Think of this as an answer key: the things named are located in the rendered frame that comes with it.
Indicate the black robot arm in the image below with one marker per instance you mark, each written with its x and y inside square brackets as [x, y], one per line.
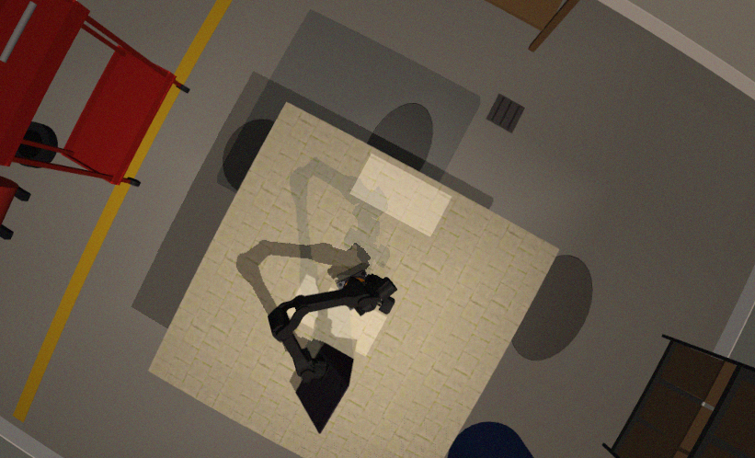
[363, 296]

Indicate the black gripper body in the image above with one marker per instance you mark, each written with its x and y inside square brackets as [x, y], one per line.
[385, 306]

